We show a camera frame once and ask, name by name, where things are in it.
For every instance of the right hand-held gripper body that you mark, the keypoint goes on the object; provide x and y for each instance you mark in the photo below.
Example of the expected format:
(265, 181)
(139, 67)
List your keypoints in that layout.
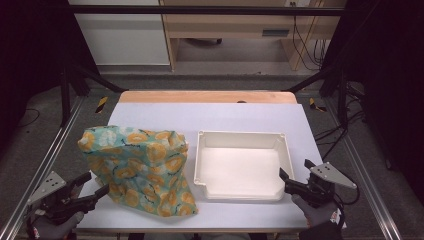
(328, 176)

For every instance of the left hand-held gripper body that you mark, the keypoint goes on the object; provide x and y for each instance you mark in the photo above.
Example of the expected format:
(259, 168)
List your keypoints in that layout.
(46, 188)

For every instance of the white plastic tray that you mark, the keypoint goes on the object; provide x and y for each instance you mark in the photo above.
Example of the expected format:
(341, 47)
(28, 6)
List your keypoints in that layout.
(241, 170)

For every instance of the teal orange print cloth bag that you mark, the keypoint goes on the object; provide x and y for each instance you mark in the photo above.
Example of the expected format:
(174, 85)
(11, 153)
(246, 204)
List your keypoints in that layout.
(140, 166)

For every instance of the person's right hand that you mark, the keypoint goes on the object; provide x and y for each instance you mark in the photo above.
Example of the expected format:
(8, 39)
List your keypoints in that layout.
(320, 215)

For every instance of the person's left hand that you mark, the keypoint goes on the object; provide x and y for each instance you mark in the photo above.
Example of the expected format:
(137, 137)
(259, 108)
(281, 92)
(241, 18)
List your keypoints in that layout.
(55, 228)

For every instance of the yellow black tape marker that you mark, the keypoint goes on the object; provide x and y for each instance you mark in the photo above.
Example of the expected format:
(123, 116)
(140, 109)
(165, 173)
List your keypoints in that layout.
(315, 105)
(101, 104)

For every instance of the white table cover sheet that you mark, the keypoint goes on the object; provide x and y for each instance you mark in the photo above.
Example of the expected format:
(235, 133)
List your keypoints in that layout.
(216, 116)

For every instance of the white cabinet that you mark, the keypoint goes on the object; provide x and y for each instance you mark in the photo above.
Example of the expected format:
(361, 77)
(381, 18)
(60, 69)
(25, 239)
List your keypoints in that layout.
(123, 40)

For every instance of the light wooden desk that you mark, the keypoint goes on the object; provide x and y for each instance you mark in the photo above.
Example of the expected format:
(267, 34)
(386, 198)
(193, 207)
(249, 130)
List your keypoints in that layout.
(226, 25)

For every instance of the aluminium frame rail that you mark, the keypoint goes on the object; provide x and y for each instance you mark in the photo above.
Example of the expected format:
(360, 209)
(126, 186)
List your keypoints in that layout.
(43, 163)
(363, 173)

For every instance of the black frame stand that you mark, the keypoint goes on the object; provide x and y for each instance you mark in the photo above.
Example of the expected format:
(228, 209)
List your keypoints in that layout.
(66, 100)
(341, 96)

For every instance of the black frame crossbar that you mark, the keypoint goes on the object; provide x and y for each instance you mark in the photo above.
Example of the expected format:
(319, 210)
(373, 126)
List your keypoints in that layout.
(200, 10)

